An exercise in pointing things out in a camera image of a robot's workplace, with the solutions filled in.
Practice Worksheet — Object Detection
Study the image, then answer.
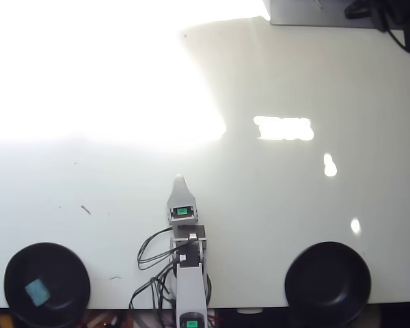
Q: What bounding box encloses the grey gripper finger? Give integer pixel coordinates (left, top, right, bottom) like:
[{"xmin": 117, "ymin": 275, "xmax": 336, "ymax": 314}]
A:
[{"xmin": 171, "ymin": 173, "xmax": 192, "ymax": 200}]

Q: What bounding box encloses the grey box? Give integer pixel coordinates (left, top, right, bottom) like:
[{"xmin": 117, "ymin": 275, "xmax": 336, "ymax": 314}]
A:
[{"xmin": 262, "ymin": 0, "xmax": 381, "ymax": 29}]

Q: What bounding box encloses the black arm servo cable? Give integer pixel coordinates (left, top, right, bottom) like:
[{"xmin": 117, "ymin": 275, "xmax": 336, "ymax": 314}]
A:
[{"xmin": 128, "ymin": 262, "xmax": 178, "ymax": 328}]

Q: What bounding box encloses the blue foam cube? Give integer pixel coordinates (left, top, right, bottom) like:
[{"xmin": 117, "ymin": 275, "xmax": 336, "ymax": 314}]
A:
[{"xmin": 24, "ymin": 277, "xmax": 51, "ymax": 306}]

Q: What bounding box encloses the black wrist servo cable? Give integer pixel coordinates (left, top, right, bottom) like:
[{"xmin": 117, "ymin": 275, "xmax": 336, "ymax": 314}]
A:
[{"xmin": 137, "ymin": 226, "xmax": 179, "ymax": 271}]

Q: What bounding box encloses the black round bowl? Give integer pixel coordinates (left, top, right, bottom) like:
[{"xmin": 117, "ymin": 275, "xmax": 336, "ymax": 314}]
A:
[
  {"xmin": 284, "ymin": 241, "xmax": 372, "ymax": 327},
  {"xmin": 3, "ymin": 242, "xmax": 92, "ymax": 328}
]

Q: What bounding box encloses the black power cable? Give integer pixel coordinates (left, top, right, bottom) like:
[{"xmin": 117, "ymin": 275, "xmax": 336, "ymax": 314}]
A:
[{"xmin": 343, "ymin": 0, "xmax": 409, "ymax": 51}]

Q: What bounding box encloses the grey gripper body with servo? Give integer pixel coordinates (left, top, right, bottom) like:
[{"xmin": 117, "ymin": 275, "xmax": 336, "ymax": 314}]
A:
[{"xmin": 166, "ymin": 197, "xmax": 198, "ymax": 226}]

